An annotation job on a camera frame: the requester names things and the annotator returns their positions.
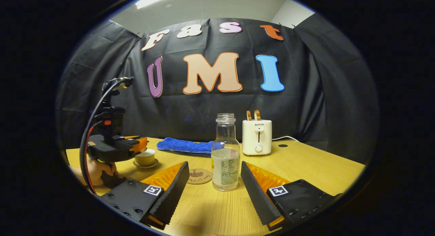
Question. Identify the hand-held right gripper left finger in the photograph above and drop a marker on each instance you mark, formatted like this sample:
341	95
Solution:
173	195

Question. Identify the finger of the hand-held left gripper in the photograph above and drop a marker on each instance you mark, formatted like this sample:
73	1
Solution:
131	137
139	146

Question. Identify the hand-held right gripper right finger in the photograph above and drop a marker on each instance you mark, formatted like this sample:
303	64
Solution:
256	198

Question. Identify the beige teacup lid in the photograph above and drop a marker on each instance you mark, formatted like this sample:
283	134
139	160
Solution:
150	151

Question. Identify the beige ceramic teacup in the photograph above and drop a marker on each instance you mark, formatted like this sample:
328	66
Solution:
145	160

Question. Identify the round cork coaster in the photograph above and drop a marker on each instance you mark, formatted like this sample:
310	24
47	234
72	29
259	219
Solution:
200	176

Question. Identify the clear glass water bottle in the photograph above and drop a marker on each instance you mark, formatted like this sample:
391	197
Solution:
226	168

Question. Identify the beige ceramic saucer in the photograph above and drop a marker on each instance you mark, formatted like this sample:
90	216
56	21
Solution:
153	165

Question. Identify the blue towel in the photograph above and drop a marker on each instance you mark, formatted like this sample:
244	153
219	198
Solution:
183	146

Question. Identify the white toaster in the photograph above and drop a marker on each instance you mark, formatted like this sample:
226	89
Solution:
256	140

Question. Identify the toast slice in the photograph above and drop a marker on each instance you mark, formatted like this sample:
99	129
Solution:
249	116
257	115

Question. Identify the black backdrop cloth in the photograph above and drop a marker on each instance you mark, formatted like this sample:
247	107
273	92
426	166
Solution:
306	93

